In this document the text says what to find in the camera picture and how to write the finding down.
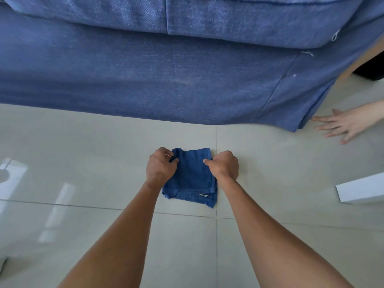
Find person's right hand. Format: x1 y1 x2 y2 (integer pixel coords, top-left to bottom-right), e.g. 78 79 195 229
203 151 239 184

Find person's left hand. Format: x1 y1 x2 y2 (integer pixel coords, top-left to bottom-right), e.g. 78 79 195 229
146 147 179 187

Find blue denim cloth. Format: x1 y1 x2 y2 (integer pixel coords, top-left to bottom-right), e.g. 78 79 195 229
162 148 218 208

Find person's right forearm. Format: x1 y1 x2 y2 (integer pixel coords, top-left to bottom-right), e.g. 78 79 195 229
217 177 354 288

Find person's left forearm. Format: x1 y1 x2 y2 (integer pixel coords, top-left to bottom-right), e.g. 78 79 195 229
58 180 163 288

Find another person's forearm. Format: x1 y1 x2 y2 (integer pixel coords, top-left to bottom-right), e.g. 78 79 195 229
360 101 384 129

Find blue fabric sofa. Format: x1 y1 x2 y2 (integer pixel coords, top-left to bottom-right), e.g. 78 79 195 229
0 0 384 132

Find white box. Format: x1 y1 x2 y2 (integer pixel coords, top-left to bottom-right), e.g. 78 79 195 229
336 173 384 204

